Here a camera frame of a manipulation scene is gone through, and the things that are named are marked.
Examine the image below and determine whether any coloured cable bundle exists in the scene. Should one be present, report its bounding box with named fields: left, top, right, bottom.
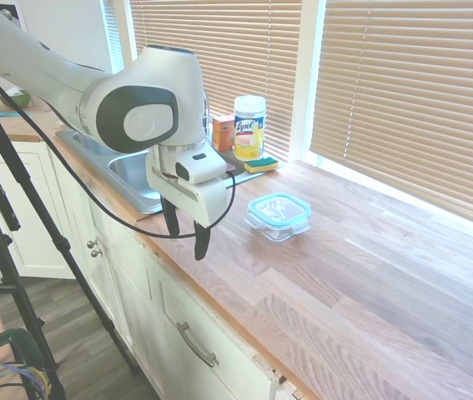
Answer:
left=0, top=361, right=53, bottom=400

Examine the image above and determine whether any brushed metal drawer handle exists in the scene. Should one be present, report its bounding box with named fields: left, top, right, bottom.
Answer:
left=175, top=321, right=219, bottom=369

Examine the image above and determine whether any white base cabinet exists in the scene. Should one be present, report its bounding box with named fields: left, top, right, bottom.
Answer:
left=0, top=139, right=291, bottom=400

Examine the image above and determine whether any black camera tripod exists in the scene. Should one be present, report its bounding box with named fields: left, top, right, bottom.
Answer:
left=0, top=77, right=140, bottom=400

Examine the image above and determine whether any clear glass food container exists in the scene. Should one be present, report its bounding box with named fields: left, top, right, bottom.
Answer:
left=244, top=207, right=312, bottom=244

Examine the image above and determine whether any green bowl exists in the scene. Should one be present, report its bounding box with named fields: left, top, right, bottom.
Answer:
left=0, top=88, right=33, bottom=108

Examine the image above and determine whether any Lysol wipes canister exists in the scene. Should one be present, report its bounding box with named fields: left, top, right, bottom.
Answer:
left=233, top=94, right=268, bottom=164

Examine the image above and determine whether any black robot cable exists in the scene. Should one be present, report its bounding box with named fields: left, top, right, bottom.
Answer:
left=0, top=57, right=237, bottom=240

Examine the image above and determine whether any orange cardboard box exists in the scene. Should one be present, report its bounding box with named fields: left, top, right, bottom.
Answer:
left=211, top=114, right=238, bottom=153

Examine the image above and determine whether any green metal frame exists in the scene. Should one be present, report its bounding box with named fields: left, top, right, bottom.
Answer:
left=0, top=327, right=42, bottom=400

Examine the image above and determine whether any narrow tan window blind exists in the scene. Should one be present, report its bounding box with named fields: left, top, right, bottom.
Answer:
left=128, top=0, right=304, bottom=163

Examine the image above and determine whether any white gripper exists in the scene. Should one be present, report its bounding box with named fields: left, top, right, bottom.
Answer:
left=146, top=145, right=229, bottom=262

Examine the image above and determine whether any teal rimmed container lid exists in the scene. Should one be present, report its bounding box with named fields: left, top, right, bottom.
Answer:
left=247, top=192, right=312, bottom=231

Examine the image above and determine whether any yellow green sponge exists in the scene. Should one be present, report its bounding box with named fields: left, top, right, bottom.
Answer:
left=243, top=157, right=280, bottom=175

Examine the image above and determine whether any wide tan window blind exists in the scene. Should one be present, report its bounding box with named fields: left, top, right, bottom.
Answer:
left=308, top=0, right=473, bottom=233

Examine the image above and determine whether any stainless steel double sink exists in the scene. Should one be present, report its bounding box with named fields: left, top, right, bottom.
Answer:
left=55, top=127, right=263, bottom=216

